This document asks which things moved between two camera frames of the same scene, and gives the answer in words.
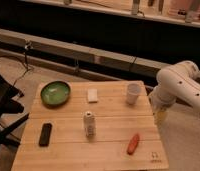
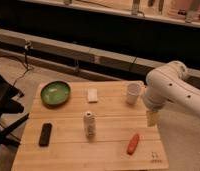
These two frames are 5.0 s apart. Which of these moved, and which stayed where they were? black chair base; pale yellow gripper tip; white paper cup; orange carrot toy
Moved: pale yellow gripper tip
Stayed: black chair base; white paper cup; orange carrot toy
